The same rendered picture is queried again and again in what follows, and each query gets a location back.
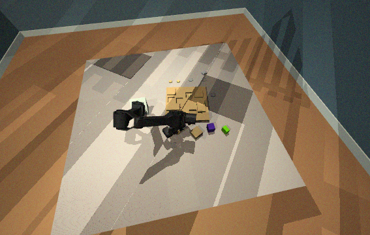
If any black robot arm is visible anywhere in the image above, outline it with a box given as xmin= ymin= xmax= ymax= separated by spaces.
xmin=114 ymin=101 xmax=196 ymax=131

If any green block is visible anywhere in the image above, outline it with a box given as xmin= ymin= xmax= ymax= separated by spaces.
xmin=221 ymin=126 xmax=230 ymax=134

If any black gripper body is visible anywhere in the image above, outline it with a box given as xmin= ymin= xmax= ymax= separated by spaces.
xmin=162 ymin=126 xmax=182 ymax=138

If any purple cube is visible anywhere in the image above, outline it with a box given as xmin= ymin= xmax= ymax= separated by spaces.
xmin=207 ymin=123 xmax=215 ymax=133

